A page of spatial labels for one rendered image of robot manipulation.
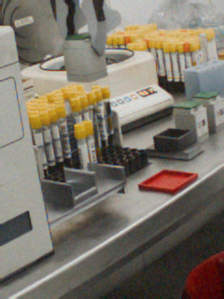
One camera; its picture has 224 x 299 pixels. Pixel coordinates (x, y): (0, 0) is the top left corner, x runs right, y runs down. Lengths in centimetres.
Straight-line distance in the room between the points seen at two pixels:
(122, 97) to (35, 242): 60
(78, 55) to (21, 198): 27
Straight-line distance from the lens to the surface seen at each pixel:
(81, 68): 107
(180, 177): 115
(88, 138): 111
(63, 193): 99
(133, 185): 115
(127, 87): 147
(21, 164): 89
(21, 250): 91
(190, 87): 142
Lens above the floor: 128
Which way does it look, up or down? 15 degrees down
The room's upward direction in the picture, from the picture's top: 9 degrees counter-clockwise
